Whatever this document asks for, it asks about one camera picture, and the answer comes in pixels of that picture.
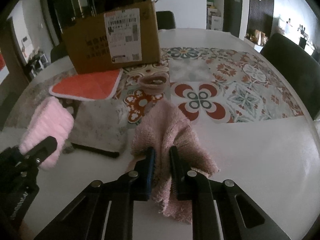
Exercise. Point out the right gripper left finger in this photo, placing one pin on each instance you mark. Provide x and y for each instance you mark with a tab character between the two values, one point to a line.
137	183

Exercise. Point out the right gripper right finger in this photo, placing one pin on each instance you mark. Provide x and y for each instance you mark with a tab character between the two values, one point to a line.
188	184

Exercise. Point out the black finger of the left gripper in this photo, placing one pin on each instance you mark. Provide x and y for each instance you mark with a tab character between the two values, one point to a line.
38	154

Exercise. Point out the light pink fluffy cloth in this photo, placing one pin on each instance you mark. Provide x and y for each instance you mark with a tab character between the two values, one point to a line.
49	119

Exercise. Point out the dusty pink towel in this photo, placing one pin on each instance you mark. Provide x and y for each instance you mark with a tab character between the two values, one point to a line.
165	126

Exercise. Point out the black flat item under cloth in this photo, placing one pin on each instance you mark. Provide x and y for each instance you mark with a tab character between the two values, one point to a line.
95	150

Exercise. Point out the grey fluffy cloth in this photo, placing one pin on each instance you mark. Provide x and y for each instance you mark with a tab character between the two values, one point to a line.
100	124

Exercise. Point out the orange quilted pot holder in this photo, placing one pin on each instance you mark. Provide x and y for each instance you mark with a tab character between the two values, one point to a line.
88	87

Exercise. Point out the small shelf with items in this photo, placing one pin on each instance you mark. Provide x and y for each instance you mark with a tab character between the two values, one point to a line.
36	63

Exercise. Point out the brown rolled sock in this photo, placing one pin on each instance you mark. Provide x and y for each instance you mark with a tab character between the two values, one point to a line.
154	84

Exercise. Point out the dark chair left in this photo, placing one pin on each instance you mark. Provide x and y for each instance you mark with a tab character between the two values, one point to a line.
58	52

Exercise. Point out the patterned tablecloth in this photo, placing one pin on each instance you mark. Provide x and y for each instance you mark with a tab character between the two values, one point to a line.
211	84

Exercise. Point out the cardboard box with label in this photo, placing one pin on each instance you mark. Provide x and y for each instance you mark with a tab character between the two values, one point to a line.
123	37

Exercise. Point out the dark chair behind table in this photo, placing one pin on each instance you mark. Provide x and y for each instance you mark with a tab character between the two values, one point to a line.
165	20

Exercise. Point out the dark chair right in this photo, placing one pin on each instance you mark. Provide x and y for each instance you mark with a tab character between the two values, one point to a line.
299	69

